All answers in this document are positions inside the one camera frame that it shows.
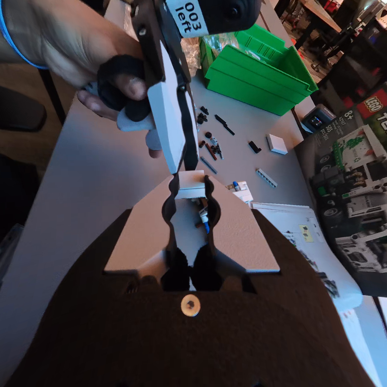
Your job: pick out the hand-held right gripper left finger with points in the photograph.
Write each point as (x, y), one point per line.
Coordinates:
(142, 235)

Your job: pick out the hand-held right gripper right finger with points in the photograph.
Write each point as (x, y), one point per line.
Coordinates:
(245, 238)

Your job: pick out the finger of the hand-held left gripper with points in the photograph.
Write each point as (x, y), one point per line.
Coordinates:
(193, 118)
(166, 121)

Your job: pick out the lego truck chassis assembly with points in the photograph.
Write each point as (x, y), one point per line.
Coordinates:
(243, 190)

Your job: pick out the white lego panel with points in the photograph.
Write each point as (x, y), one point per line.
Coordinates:
(191, 181)

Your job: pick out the person's left forearm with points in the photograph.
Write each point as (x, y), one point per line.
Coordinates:
(6, 56)

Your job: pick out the scattered small lego connectors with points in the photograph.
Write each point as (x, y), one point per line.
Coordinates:
(202, 116)

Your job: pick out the long black lego piece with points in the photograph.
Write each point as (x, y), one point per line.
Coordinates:
(224, 124)

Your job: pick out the brown lego axle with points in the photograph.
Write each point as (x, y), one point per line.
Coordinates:
(211, 151)

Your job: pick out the grey lego axle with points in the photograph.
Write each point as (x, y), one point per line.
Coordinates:
(208, 165)

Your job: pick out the open lego instruction booklet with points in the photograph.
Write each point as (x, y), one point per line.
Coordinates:
(302, 223)

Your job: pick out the grey lego beam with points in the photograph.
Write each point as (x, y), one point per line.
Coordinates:
(266, 177)

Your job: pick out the black angled lego piece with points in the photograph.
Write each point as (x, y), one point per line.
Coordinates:
(254, 147)

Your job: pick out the white square lego tile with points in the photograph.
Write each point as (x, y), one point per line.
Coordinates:
(277, 143)

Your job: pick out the black lego set box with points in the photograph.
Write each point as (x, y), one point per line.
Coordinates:
(347, 181)

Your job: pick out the person's left hand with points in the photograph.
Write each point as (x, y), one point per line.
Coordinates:
(75, 36)

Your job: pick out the clear plastic bag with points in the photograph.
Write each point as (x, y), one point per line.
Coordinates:
(217, 42)

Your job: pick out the green plastic bin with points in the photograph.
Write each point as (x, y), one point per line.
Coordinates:
(257, 78)

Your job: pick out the small timer device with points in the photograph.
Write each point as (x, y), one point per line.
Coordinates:
(317, 119)

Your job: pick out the dark chair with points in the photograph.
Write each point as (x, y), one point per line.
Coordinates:
(21, 108)

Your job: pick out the blue wristband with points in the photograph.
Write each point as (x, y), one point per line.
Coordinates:
(30, 63)

